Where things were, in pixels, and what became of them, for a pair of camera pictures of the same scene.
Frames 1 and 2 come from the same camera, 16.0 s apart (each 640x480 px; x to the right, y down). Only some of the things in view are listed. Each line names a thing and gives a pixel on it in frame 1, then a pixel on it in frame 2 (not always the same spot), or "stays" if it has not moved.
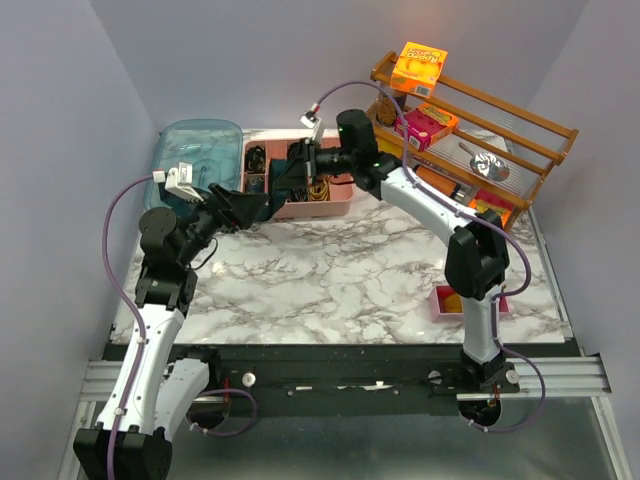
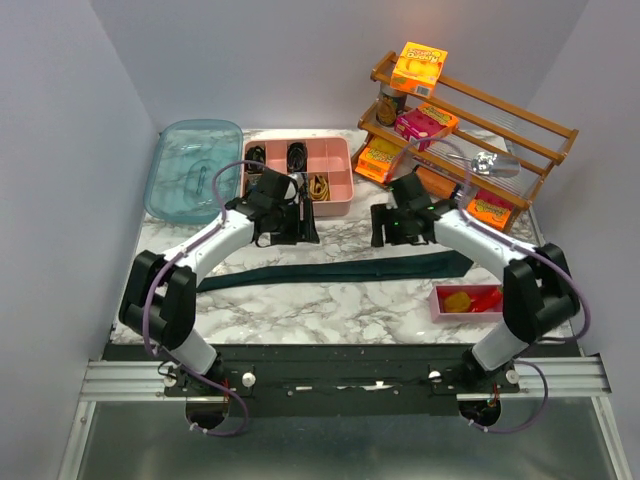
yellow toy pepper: (453, 303) stays
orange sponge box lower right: (485, 201) stays
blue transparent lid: (215, 148) stays
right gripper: (303, 150) → (380, 215)
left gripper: (232, 209) → (302, 230)
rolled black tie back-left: (254, 160) stays
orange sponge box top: (418, 68) stays
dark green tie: (287, 181) → (391, 268)
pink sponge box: (426, 124) stays
